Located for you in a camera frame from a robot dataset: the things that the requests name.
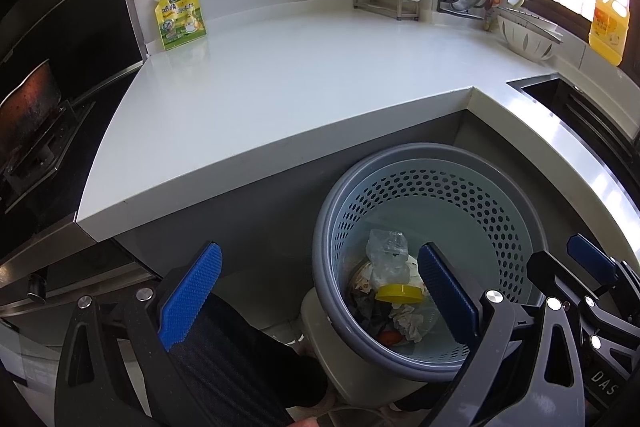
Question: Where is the grey perforated waste basket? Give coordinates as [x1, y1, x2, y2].
[312, 143, 550, 383]

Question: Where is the printed snack wrapper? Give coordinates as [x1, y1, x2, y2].
[348, 259, 376, 295]

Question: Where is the white colander bowl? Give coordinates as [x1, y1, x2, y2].
[496, 14, 563, 62]

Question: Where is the person's leg in dark trousers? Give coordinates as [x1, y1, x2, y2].
[165, 292, 331, 427]

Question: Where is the black sink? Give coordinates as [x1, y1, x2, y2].
[506, 74, 640, 188]

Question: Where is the yellow plastic lid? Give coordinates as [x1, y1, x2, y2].
[375, 284, 425, 304]

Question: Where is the white plastic bag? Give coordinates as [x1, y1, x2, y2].
[365, 229, 411, 290]

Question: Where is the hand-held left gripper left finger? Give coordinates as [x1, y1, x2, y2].
[52, 241, 223, 427]

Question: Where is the white paper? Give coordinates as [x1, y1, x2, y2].
[390, 304, 426, 342]

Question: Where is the black integrated stove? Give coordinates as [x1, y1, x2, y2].
[0, 0, 161, 358]

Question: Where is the dark grey cloth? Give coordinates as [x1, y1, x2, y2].
[350, 294, 396, 333]

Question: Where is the blue patterned bowl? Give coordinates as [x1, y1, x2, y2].
[497, 14, 566, 44]

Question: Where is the yellow detergent bottle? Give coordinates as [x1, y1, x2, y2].
[588, 0, 630, 66]

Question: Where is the dark wok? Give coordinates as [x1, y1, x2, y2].
[0, 61, 63, 158]

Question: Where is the yellow green spout pouch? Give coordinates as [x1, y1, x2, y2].
[152, 0, 207, 52]

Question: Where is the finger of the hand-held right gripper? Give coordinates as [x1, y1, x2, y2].
[527, 250, 631, 373]
[566, 234, 640, 308]

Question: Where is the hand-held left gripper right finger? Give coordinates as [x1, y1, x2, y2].
[417, 243, 586, 427]

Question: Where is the grey base cabinet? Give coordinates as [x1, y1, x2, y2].
[77, 107, 591, 298]

